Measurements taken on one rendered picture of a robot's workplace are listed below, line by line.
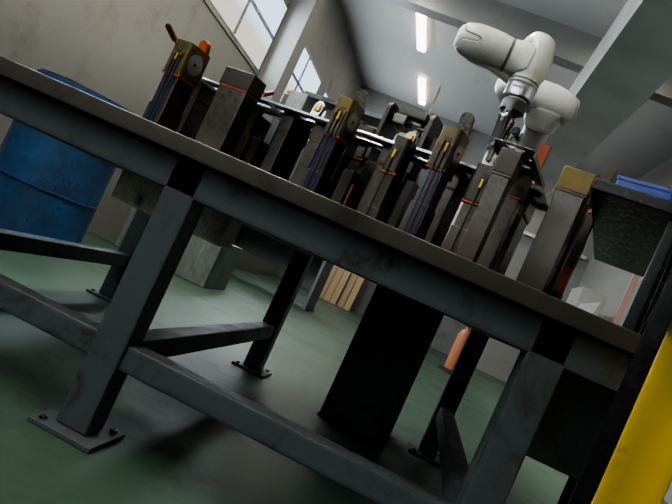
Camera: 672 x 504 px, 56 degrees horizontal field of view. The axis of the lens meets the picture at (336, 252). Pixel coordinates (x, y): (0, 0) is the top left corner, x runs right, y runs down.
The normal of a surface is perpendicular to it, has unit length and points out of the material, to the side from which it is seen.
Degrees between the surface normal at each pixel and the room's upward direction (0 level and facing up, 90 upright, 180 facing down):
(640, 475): 90
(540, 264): 90
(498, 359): 90
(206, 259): 90
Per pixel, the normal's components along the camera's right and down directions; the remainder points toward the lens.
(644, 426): -0.38, -0.20
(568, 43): -0.14, -0.09
